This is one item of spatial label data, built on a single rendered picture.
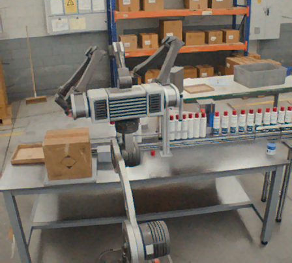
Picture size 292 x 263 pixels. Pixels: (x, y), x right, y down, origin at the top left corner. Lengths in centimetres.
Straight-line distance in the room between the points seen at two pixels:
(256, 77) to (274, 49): 420
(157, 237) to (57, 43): 553
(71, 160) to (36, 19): 477
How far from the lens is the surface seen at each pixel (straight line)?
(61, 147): 216
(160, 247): 164
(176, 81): 231
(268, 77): 442
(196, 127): 264
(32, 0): 667
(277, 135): 294
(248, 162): 250
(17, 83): 695
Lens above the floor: 205
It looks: 22 degrees down
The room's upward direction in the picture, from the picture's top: 2 degrees counter-clockwise
